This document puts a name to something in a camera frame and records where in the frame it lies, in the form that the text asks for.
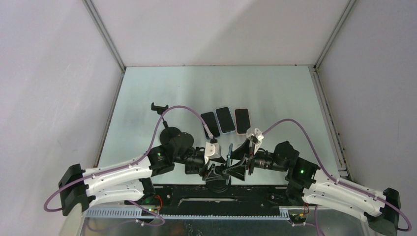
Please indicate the light blue phone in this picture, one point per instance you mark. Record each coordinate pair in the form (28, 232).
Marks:
(225, 120)

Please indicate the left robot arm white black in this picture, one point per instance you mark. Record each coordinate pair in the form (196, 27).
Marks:
(130, 180)

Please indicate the right controller board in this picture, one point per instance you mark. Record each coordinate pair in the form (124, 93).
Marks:
(298, 218)

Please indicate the teal phone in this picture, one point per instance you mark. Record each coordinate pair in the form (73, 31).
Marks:
(228, 162)

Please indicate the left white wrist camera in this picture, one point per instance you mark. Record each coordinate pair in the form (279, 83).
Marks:
(212, 151)

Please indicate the black gooseneck phone stand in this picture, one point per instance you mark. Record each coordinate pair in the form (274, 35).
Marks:
(219, 185)

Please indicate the left controller board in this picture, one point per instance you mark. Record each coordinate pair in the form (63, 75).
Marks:
(148, 214)

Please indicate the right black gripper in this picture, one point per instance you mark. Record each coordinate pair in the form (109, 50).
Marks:
(238, 171)

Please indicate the black round-base phone stand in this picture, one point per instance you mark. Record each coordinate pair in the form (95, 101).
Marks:
(168, 132)

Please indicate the pink phone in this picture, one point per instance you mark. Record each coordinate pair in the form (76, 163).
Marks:
(242, 119)

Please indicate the controller board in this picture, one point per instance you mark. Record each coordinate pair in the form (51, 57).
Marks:
(298, 218)
(148, 214)

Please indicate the grey slotted cable duct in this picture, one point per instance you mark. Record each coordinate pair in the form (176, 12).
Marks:
(133, 213)

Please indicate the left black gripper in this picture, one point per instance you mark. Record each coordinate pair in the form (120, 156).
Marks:
(211, 175)

